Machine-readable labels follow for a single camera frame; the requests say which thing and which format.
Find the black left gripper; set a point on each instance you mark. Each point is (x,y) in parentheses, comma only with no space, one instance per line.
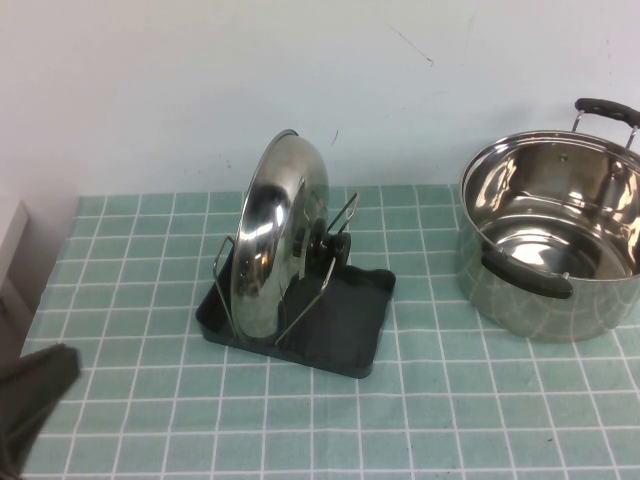
(17,425)

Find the white grey box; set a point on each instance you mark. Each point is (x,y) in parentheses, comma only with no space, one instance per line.
(12,250)

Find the green checkered tablecloth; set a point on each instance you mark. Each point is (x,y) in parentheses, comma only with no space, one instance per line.
(350,425)

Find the steel pot lid black knob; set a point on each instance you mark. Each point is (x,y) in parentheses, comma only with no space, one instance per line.
(270,225)

